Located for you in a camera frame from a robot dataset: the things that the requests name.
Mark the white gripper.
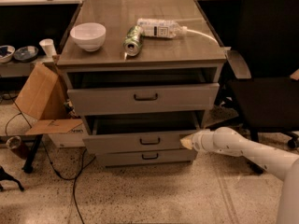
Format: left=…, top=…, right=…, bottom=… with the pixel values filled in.
left=180, top=130, right=214, bottom=152

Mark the grey drawer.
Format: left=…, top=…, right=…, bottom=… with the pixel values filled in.
left=96, top=149, right=197, bottom=167
left=67, top=71, right=219, bottom=116
left=83, top=111, right=204, bottom=154

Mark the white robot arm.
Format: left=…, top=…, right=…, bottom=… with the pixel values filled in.
left=180, top=127, right=299, bottom=224

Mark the grey top drawer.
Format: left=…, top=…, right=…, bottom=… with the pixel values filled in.
left=67, top=71, right=219, bottom=116

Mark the grey bottom drawer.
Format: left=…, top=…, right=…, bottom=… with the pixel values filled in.
left=96, top=149, right=197, bottom=167

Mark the grey drawer cabinet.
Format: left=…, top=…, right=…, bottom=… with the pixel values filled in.
left=55, top=0, right=227, bottom=168

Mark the green soda can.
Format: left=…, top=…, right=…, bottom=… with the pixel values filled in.
left=123, top=25, right=144, bottom=56

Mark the clear plastic water bottle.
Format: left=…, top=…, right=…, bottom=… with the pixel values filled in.
left=137, top=18, right=188, bottom=38

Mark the white ceramic bowl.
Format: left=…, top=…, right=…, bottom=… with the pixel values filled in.
left=70, top=22, right=107, bottom=51

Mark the open cardboard box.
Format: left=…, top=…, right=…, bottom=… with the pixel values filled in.
left=15, top=63, right=87, bottom=147

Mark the black stand leg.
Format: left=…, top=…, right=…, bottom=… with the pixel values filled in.
left=22, top=134, right=42, bottom=174

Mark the white paper cup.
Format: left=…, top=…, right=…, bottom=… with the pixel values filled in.
left=39, top=38, right=56, bottom=57

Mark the brown cup on floor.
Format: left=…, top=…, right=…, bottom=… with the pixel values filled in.
left=6, top=136, right=29, bottom=160

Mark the low grey side shelf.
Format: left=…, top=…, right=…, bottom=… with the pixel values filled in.
left=0, top=56, right=54, bottom=77

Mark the black object at left edge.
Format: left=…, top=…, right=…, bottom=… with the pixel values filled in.
left=0, top=166, right=24, bottom=191

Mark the blue white small bowl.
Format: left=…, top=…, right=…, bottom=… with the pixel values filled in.
left=0, top=45, right=15, bottom=63

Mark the black floor cable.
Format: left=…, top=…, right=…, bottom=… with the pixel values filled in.
left=3, top=91, right=97, bottom=224

